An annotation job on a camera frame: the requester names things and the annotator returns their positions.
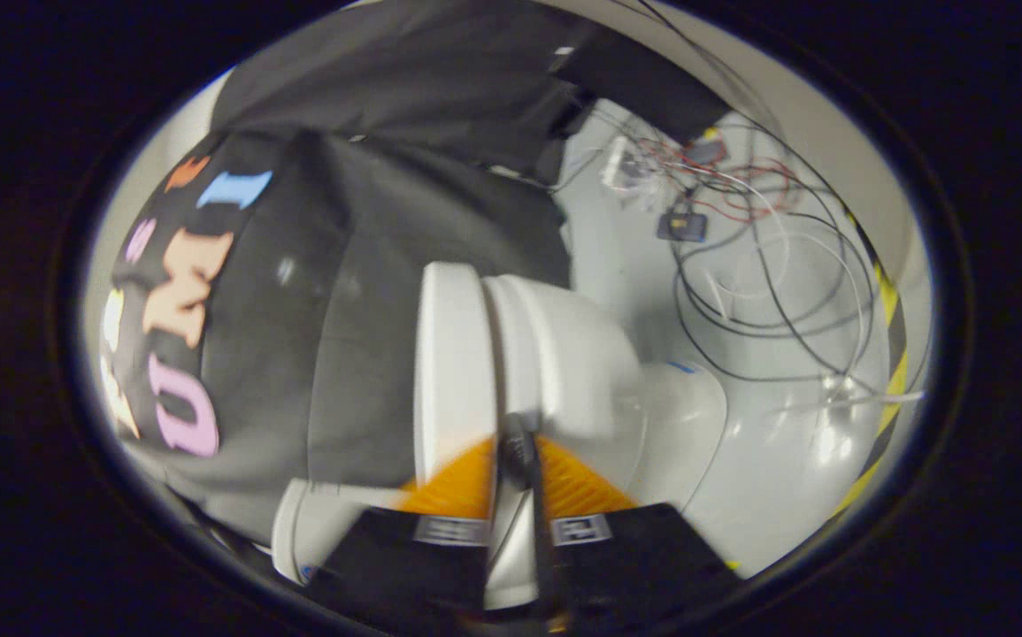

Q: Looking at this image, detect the small dark blue device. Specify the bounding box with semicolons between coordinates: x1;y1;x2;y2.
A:
657;206;709;244

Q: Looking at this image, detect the white toilet lid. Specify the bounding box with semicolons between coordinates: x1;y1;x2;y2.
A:
411;261;540;613

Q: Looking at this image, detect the yellow black hazard tape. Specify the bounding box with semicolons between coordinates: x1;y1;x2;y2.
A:
829;211;911;523

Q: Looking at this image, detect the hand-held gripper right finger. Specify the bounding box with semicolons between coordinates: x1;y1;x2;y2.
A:
502;411;743;631

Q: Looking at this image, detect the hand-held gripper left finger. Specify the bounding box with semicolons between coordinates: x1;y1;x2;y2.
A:
305;434;500;625

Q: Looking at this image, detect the white toilet body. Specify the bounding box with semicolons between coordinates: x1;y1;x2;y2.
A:
272;272;729;587

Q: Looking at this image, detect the small clear plastic device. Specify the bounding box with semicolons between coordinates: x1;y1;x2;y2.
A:
602;140;656;194

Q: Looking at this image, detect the white cable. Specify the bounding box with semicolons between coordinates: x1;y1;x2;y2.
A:
665;159;870;390

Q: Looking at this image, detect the red wire tangle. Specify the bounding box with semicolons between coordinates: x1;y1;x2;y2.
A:
634;133;799;224

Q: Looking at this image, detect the black backdrop cloth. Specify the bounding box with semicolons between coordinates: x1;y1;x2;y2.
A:
104;0;593;542

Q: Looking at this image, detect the black cable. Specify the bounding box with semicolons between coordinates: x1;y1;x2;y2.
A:
670;115;896;386

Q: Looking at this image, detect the black flat box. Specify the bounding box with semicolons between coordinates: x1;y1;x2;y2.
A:
553;22;733;148

